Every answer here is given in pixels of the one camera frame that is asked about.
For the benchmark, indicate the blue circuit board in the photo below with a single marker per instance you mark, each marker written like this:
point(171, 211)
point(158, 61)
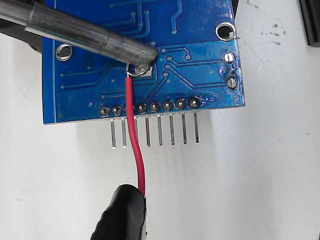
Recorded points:
point(195, 75)

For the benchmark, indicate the metal soldering iron tip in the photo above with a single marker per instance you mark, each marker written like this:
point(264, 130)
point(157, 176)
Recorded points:
point(80, 35)

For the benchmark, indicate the black bar object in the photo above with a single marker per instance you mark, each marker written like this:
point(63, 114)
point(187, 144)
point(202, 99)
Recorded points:
point(311, 22)

